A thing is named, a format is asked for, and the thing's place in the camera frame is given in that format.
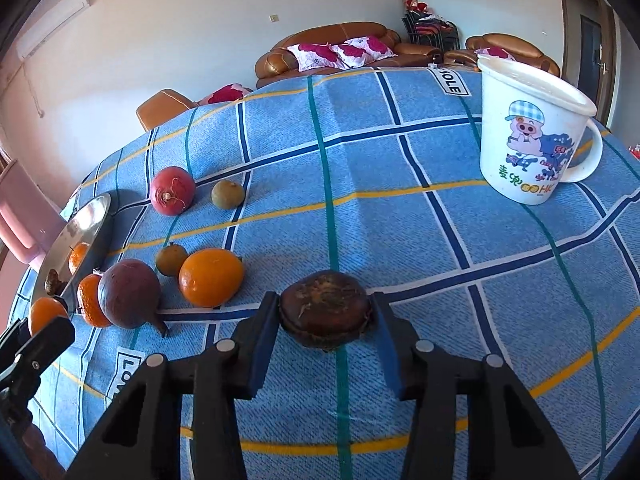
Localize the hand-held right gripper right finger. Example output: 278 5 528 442
370 291 581 480

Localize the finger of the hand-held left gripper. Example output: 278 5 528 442
0 319 29 378
10 316 76 401

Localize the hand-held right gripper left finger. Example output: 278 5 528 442
65 291 281 480

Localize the large orange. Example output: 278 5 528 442
178 248 245 309

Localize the dark purple radish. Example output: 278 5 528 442
97 258 170 338

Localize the steel plate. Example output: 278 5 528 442
34 192 112 316

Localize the small green-brown fruit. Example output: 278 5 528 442
210 180 246 209
155 242 190 277

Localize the pink electric kettle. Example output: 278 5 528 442
0 160 66 266

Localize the blue plaid cloth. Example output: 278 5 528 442
10 65 640 480

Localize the red round radish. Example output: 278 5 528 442
150 166 197 217

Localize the white red floral pillow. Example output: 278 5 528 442
287 42 341 72
330 42 373 69
475 46 516 62
197 83 253 106
357 35 396 58

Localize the brown leather recliner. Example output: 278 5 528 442
136 88 201 132

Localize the white cartoon print cup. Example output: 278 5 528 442
475 54 605 206

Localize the brown leather sofa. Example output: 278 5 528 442
255 21 441 91

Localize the white air conditioner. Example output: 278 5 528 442
15 0 92 58

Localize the stack of dark chairs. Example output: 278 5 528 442
401 7 460 53

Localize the brown leather armchair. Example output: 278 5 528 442
445 33 561 78

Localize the brown wooden door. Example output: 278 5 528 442
560 0 618 126

